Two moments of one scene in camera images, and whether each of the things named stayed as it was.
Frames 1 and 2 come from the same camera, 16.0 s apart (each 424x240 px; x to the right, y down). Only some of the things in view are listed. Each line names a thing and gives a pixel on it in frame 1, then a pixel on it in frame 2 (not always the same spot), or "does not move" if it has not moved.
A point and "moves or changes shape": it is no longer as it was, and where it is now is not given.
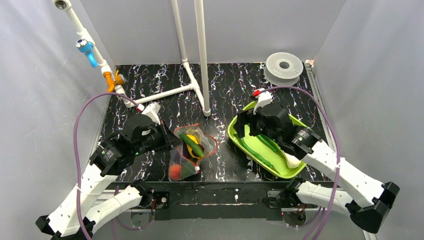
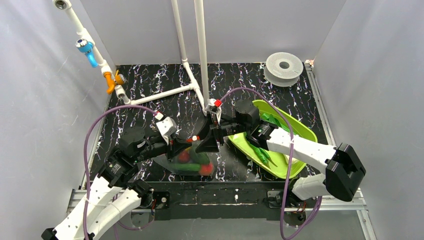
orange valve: x=111 y=83 does not move
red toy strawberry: x=175 y=171 → x=207 y=169
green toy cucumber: x=195 y=147 moves or changes shape
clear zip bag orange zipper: x=197 y=145 moves or changes shape
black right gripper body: x=245 y=118 → x=218 y=133
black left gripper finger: x=169 y=139 → x=178 y=146
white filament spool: x=283 y=69 does not move
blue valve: x=86 y=46 does not move
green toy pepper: x=256 y=155 → x=201 y=158
